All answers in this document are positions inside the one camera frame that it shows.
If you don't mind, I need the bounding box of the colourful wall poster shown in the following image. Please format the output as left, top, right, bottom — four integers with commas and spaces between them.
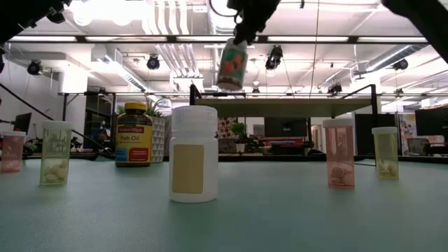
398, 112, 417, 157

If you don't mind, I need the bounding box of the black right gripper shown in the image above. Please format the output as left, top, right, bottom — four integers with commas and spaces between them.
226, 0, 282, 46

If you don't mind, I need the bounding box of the black partition panel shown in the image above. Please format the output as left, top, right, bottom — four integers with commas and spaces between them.
354, 112, 400, 156

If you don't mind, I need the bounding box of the yellow-capped fish oil bottle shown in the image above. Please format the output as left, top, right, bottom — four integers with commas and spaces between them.
115, 101, 153, 168

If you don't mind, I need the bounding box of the green translucent pill vial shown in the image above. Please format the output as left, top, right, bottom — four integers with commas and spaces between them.
39, 120, 74, 186

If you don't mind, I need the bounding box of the pink translucent pill vial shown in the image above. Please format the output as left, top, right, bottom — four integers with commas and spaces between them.
322, 118, 356, 190
0, 130, 27, 174

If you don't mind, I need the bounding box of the black computer monitor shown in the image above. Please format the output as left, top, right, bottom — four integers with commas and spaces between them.
13, 112, 32, 134
414, 107, 448, 138

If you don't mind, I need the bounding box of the wooden shelf with black legs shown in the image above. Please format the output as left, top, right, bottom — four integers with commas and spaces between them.
188, 83, 379, 167

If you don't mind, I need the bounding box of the succulent in patterned white pot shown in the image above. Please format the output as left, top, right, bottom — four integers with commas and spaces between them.
117, 97, 167, 164

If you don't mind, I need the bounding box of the black wall screen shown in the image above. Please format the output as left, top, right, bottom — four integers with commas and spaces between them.
264, 117, 309, 138

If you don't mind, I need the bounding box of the green orange-fruit gummy bottle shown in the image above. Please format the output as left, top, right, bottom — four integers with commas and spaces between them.
216, 38, 249, 91

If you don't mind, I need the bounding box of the floral pattern panel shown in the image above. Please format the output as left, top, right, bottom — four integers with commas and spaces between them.
217, 116, 238, 139

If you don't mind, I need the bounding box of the black overhead frame bar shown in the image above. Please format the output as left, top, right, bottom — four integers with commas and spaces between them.
6, 34, 430, 45

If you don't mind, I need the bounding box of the green table mat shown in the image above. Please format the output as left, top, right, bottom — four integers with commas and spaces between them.
0, 155, 448, 252

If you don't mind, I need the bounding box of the black storage rack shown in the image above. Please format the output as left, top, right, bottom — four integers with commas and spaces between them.
83, 91, 116, 151

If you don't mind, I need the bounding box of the yellow translucent pill vial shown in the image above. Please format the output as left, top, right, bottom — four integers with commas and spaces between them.
371, 126, 400, 180

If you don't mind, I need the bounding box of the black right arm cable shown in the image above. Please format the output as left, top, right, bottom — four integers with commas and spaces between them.
209, 0, 243, 18

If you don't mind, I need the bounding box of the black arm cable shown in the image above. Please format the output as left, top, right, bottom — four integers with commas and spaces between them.
209, 0, 243, 18
0, 82, 115, 157

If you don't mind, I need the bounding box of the white bottle with yellow label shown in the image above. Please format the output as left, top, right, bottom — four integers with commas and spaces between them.
169, 105, 220, 204

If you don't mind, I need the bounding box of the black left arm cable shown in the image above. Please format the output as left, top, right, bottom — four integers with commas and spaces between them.
0, 82, 115, 157

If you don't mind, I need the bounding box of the small background potted plant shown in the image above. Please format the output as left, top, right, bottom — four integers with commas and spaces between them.
230, 121, 248, 154

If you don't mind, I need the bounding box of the black aluminium table frame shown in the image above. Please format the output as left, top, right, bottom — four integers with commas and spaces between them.
0, 150, 448, 165

